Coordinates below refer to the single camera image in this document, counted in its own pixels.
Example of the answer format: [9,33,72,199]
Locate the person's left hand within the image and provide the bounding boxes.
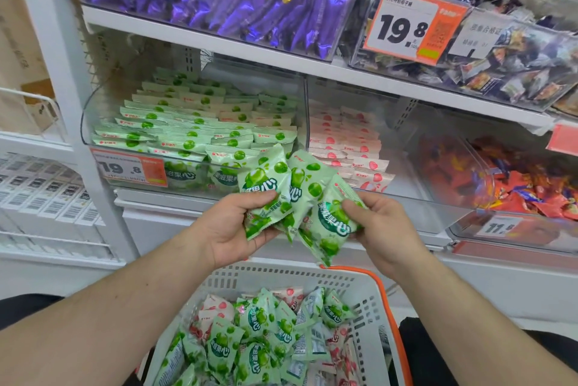
[192,191,281,270]

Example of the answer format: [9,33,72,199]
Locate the person's right hand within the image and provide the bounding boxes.
[341,192,432,283]

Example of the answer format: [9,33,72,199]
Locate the green candy packet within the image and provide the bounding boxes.
[298,174,367,267]
[275,149,338,243]
[238,144,295,240]

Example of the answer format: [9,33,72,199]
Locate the person's right forearm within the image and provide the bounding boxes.
[392,251,578,386]

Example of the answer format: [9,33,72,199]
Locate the person's left forearm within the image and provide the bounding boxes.
[0,225,216,386]

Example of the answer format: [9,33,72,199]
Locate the clear plastic display bin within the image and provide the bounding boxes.
[72,0,378,62]
[306,76,479,236]
[80,54,309,202]
[404,126,578,256]
[350,0,578,113]

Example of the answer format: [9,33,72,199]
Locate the rows of pink packets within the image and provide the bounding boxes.
[308,100,396,193]

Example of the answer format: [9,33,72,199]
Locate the white plastic shopping basket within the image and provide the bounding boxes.
[144,261,414,386]

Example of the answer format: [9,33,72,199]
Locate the rows of green packets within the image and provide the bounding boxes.
[92,66,300,194]

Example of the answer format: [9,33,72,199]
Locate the orange and white price tag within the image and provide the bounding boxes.
[362,0,471,67]
[89,147,169,189]

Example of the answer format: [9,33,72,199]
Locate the heap of green and pink packets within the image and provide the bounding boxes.
[154,286,362,386]

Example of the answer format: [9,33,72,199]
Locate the white metal shelf unit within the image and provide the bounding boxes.
[9,0,578,323]

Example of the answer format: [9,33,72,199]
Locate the white price label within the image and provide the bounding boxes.
[474,214,525,239]

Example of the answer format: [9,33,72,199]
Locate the pile of red wrapped sweets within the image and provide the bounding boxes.
[418,135,578,221]

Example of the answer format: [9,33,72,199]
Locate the rows of white barcode boxes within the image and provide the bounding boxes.
[0,153,107,228]

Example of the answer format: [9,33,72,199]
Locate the small white label card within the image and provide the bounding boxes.
[448,10,516,60]

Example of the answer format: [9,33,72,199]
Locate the red price tag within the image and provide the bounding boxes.
[545,123,578,157]

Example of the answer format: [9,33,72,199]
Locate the pile of dark wrapped sweets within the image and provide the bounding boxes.
[357,0,578,102]

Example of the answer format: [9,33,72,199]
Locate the brown cardboard box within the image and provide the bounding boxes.
[0,0,61,136]

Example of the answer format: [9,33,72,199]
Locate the orange basket handle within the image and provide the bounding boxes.
[321,265,414,386]

